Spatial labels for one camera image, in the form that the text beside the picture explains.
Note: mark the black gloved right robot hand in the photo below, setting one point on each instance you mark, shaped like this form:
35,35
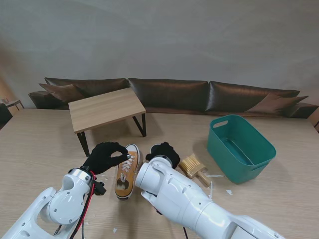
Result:
164,149

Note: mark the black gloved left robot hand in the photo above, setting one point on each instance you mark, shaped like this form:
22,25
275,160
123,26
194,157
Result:
99,159

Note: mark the yellow canvas sneaker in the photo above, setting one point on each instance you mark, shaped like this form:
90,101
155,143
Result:
129,169

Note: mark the wooden brush yellow bristles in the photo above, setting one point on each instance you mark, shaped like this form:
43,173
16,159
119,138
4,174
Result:
192,166

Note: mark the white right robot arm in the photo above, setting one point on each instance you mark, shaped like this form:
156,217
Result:
187,196

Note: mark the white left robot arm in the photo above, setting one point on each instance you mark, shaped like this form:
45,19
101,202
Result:
62,204

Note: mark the small wooden black-legged stand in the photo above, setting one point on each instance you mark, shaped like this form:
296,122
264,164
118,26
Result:
104,109

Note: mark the green plastic basin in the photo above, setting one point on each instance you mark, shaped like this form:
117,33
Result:
216,139

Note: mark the brown leather sofa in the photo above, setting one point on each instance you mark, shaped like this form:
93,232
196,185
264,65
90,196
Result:
169,94

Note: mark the brown leather throw pillow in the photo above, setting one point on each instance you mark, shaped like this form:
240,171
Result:
271,103
59,90

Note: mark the wooden side table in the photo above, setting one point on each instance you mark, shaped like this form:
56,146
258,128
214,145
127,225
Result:
13,102

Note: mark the dark chair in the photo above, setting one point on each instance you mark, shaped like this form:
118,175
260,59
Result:
3,117

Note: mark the light wooden cabinet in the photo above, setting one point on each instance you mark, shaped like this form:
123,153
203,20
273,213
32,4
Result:
316,123

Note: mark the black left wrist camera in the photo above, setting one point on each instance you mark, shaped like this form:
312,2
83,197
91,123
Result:
100,188

